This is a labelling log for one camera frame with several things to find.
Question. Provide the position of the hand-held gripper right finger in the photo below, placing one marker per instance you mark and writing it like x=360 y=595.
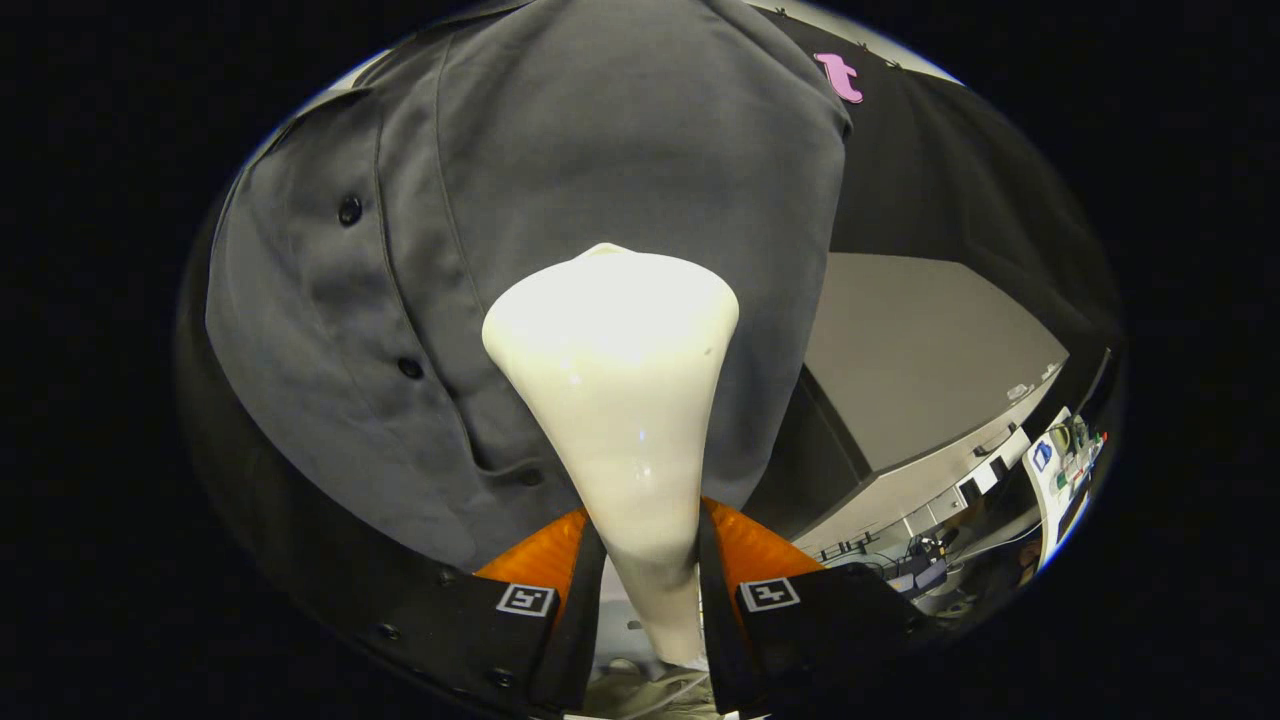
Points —
x=722 y=640

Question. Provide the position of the grey cabinet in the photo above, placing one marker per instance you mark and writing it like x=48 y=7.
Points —
x=900 y=350

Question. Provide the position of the white desk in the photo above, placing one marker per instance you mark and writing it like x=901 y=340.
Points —
x=1045 y=490

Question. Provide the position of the grey button shirt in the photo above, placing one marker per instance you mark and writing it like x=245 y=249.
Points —
x=600 y=130

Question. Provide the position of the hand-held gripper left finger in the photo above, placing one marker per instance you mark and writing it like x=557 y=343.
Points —
x=580 y=630

